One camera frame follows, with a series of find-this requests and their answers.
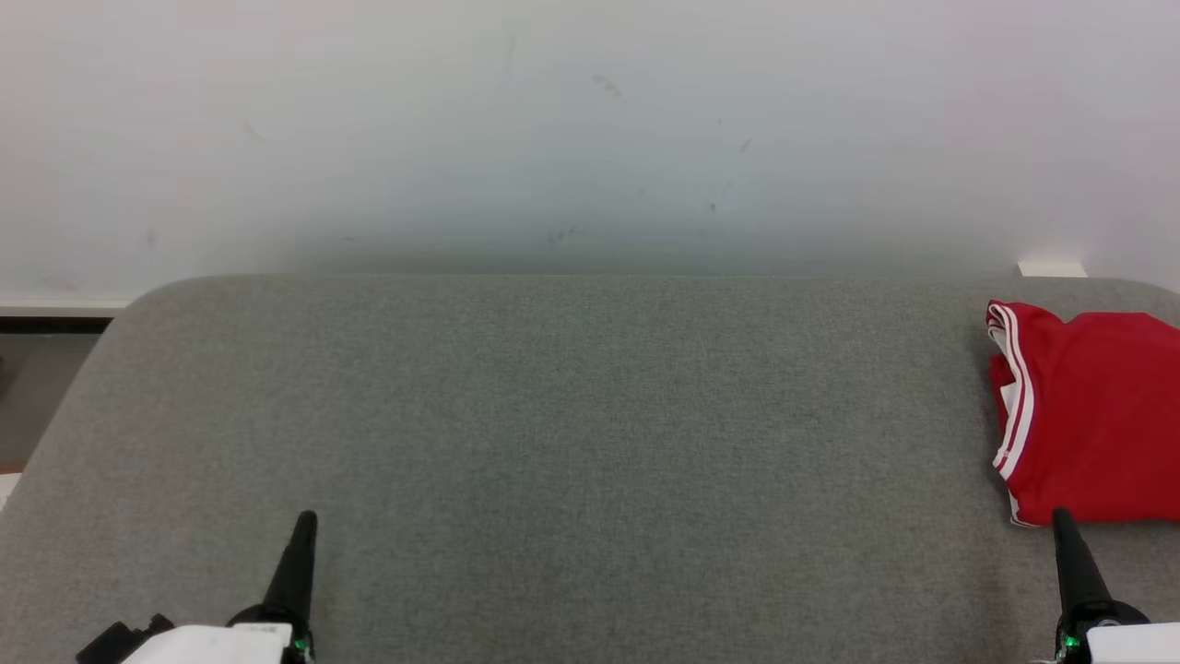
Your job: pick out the white wall box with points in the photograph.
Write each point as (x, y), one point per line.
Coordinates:
(1051, 269)

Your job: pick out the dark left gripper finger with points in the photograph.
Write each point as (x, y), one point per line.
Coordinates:
(295, 576)

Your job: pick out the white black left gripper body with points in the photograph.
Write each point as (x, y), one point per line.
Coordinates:
(212, 646)

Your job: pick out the red jersey white trim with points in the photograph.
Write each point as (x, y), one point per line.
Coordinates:
(1097, 415)

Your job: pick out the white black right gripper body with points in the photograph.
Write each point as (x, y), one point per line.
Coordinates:
(1125, 644)

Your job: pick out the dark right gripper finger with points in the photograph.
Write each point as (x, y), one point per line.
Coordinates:
(1079, 572)

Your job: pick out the grey fabric sofa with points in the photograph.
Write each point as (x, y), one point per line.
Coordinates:
(553, 461)

